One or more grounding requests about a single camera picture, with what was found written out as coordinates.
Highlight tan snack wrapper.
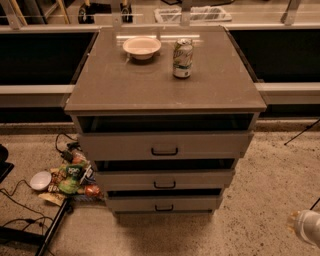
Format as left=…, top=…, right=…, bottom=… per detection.
left=39, top=192, right=66, bottom=206

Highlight black stand base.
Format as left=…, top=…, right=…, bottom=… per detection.
left=0, top=199, right=72, bottom=256

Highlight black power adapter cable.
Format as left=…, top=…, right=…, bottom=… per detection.
left=55, top=132, right=81, bottom=164

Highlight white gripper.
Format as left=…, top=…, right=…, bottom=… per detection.
left=287, top=210, right=320, bottom=248

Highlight green snack bag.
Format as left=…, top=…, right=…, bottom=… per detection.
left=58, top=164, right=83, bottom=195

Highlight black tripod leg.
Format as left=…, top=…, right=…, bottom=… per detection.
left=310, top=198, right=320, bottom=210

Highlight red can on floor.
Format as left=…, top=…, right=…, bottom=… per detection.
left=84, top=184, right=101, bottom=197

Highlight white paper bowl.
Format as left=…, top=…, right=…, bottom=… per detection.
left=123, top=37, right=161, bottom=60

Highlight grey drawer cabinet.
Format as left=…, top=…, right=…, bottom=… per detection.
left=63, top=25, right=269, bottom=218

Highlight white bowl on floor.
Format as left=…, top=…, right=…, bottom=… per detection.
left=30, top=171, right=52, bottom=191

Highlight wire mesh basket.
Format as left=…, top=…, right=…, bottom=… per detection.
left=154, top=6, right=232, bottom=23

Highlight black floor cable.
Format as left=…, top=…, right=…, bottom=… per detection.
left=0, top=179, right=55, bottom=234

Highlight grey drawer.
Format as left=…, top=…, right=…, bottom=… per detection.
left=106, top=188, right=223, bottom=213
left=95, top=159, right=236, bottom=191
left=73, top=113, right=256, bottom=161

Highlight green white soda can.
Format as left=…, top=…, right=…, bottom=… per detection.
left=173, top=38, right=193, bottom=79

